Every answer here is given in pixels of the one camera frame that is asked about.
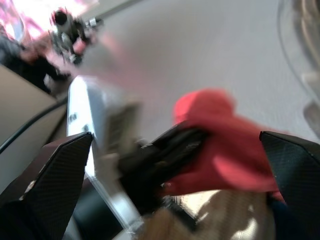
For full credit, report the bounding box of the blue garment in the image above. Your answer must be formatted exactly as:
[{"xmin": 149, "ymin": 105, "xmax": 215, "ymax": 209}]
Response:
[{"xmin": 270, "ymin": 198, "xmax": 301, "ymax": 240}]

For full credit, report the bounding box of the red garment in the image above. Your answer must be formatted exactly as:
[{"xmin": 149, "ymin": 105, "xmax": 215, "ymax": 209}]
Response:
[{"xmin": 161, "ymin": 87, "xmax": 286, "ymax": 201}]

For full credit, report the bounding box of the pale woven laundry basket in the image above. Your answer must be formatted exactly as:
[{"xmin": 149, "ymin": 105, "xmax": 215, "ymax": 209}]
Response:
[{"xmin": 138, "ymin": 188, "xmax": 275, "ymax": 240}]

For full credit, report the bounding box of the round glass washing machine door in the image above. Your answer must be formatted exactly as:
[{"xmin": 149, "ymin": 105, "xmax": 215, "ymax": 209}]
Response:
[{"xmin": 276, "ymin": 0, "xmax": 320, "ymax": 137}]

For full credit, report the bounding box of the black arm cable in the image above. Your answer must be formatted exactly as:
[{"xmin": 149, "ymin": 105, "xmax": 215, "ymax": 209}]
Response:
[{"xmin": 0, "ymin": 101, "xmax": 67, "ymax": 151}]

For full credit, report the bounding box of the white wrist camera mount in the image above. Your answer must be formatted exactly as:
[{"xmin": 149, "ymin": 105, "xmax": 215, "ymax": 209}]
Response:
[{"xmin": 65, "ymin": 75, "xmax": 145, "ymax": 226}]

